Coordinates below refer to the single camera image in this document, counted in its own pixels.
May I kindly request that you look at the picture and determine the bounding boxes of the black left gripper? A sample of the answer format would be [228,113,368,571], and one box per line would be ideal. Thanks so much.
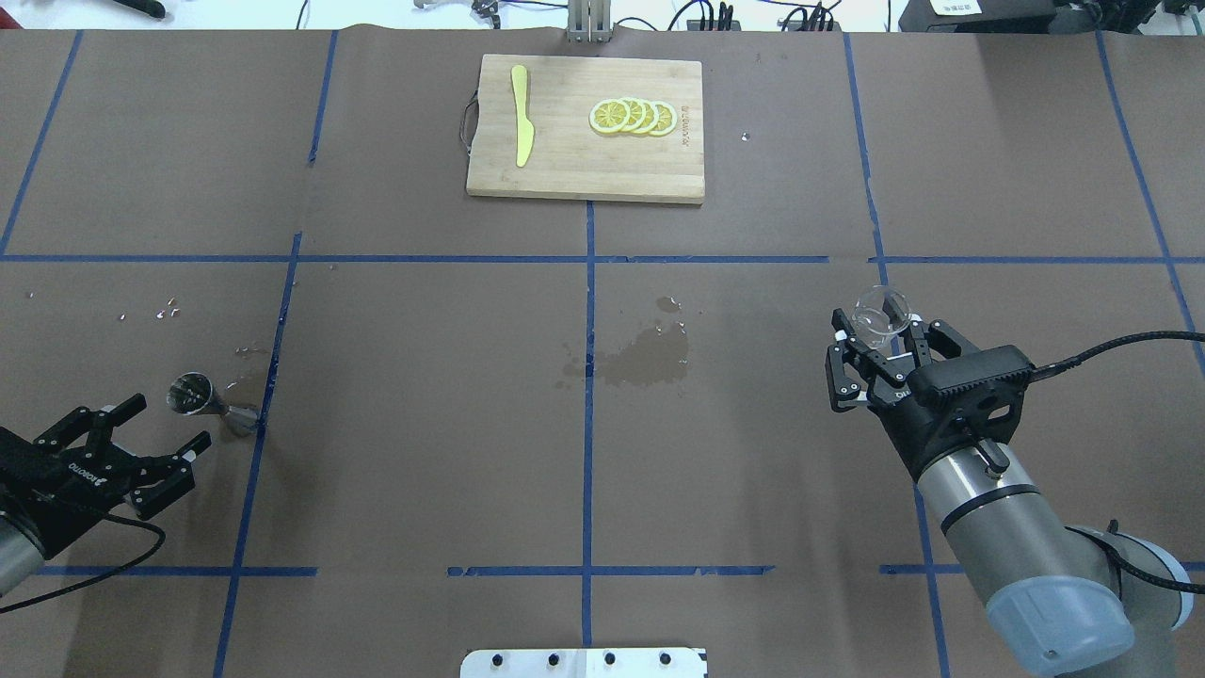
[1,394,212,561]

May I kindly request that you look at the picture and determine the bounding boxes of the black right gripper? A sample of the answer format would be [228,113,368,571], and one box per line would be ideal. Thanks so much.
[825,308,1036,482]

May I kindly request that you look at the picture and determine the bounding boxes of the clear glass cup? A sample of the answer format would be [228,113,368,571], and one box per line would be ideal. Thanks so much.
[852,284,915,350]

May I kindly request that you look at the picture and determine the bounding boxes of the steel jigger measuring cup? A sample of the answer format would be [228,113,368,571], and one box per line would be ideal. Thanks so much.
[165,372,260,437]

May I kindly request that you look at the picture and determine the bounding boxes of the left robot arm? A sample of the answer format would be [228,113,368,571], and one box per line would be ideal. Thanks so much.
[1,394,212,613]

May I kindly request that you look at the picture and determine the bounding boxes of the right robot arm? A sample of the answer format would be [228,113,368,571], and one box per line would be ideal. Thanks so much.
[825,303,1203,677]

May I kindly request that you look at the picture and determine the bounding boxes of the lemon slice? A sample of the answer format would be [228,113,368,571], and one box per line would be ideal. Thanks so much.
[635,102,662,135]
[647,102,678,137]
[621,96,651,132]

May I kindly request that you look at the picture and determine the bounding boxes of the black box on table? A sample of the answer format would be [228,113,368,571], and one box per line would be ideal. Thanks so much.
[898,1,1057,34]

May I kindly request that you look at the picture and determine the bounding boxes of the lemon slice nearest knife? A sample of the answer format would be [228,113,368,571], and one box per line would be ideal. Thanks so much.
[588,99,631,135]

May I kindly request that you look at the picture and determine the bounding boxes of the bamboo cutting board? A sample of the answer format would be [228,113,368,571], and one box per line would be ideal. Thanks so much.
[466,53,706,205]

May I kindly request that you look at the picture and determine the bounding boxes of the yellow plastic knife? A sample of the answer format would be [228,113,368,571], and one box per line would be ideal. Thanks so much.
[509,64,535,169]

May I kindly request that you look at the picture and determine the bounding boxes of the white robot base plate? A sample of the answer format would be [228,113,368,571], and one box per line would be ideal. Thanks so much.
[458,647,709,677]

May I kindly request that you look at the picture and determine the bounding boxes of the aluminium frame post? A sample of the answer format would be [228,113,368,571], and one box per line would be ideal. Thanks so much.
[565,0,615,43]

